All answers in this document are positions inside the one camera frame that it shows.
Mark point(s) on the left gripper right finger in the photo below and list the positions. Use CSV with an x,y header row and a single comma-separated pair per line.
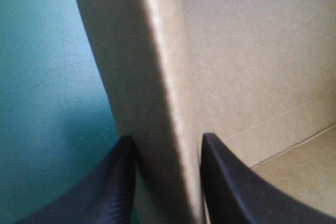
x,y
236,192

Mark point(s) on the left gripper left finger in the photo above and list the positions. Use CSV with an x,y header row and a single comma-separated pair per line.
x,y
99,192

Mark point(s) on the brown cardboard box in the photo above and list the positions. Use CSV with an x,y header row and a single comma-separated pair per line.
x,y
236,64

